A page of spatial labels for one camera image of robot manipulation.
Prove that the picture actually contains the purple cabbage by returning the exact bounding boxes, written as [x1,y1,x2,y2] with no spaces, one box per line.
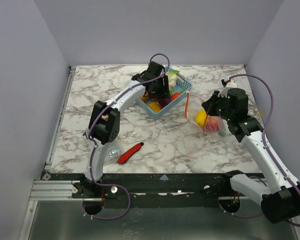
[157,97,172,109]

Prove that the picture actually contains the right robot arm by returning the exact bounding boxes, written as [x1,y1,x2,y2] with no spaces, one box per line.
[201,88,300,224]

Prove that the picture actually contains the green cucumber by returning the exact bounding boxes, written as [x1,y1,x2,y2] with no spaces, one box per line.
[219,120,227,137]

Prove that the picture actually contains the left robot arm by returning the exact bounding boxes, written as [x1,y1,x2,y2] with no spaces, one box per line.
[83,61,166,198]

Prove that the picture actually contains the clear zip top bag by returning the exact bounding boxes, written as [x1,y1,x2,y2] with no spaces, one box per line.
[184,91,227,138]

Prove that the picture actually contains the white cauliflower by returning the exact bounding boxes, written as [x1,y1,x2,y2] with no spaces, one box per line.
[165,70,179,91]

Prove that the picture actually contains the yellow bell pepper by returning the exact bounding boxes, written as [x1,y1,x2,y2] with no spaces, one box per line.
[140,96,149,103]

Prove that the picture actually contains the aluminium frame rail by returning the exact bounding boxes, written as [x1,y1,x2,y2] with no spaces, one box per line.
[29,66,76,202]

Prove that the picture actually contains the clear plastic screw box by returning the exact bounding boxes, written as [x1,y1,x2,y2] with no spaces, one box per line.
[107,141,122,159]

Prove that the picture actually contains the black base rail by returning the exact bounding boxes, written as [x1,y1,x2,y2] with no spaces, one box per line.
[42,172,243,209]

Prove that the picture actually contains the yellow lemon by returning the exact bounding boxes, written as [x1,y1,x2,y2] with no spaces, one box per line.
[194,110,207,127]

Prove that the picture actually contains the red chili pepper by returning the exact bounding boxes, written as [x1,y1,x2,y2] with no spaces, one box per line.
[171,92,180,101]

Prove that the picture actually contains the red utility knife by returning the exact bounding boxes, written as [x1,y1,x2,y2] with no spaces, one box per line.
[117,142,144,165]

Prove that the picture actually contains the blue plastic basket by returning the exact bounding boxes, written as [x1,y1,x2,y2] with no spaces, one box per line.
[136,66,193,120]

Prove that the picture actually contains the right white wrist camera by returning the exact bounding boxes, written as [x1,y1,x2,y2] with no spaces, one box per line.
[218,79,238,98]

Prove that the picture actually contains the red apple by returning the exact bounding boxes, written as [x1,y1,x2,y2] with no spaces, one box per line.
[204,116,223,133]

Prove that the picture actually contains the yellow orange potato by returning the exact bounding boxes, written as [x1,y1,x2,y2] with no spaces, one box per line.
[148,102,161,113]

